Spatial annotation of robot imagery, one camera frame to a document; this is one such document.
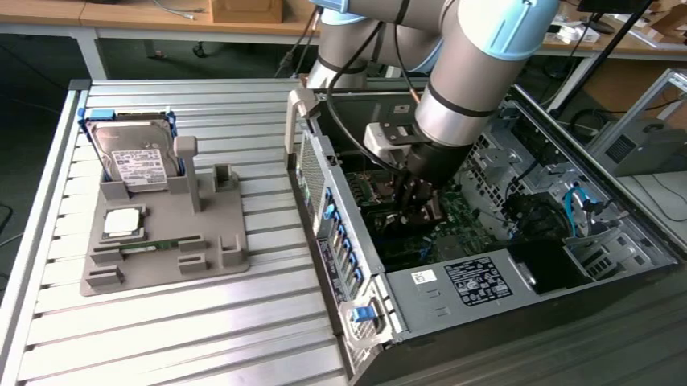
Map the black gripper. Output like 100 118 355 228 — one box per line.
401 138 477 191

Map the black graphics card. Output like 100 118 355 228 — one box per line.
369 200 447 246

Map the CPU socket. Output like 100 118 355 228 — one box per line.
363 171 403 203

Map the silver disk bay cage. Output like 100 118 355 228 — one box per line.
464 100 569 214

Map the green Dell motherboard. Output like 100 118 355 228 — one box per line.
343 168 503 273

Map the silver chipset heatsink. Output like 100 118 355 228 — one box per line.
435 236 469 261

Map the grey power supply unit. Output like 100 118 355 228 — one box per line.
384 248 536 335

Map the grey computer tower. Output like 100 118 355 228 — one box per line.
586 116 687 179

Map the open black PC case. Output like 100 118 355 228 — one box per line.
283 78 687 386

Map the white small box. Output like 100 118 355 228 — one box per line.
557 24 602 44

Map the black tripod pole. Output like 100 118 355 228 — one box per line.
545 0 660 118

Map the black monitor with stand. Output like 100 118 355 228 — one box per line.
576 0 656 35

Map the brown cardboard box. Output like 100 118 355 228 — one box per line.
211 0 284 24

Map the grey parts rack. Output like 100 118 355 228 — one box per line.
80 135 253 298

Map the brown cardboard piece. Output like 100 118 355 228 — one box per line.
647 2 687 39

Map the green RAM stick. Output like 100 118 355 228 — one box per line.
117 237 183 254

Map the silver CPU chip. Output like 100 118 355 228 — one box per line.
101 207 145 239

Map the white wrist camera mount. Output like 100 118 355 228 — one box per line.
361 121 431 164

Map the black camera cable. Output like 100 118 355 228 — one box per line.
324 15 409 180

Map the light blue disk wire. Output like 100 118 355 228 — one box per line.
560 181 598 243

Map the black coiled cable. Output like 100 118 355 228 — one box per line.
567 109 614 142

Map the black disk wire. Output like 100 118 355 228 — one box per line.
580 199 628 242

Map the hanging cable with connector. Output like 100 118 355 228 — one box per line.
275 7 324 78

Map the aluminium profile frame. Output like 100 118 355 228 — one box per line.
603 67 687 136

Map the wooden desk white frame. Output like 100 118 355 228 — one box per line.
531 7 687 113
0 0 323 81

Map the hard disk with blue bracket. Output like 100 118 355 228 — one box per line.
77 107 187 194

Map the white cable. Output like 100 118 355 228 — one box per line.
151 0 209 20

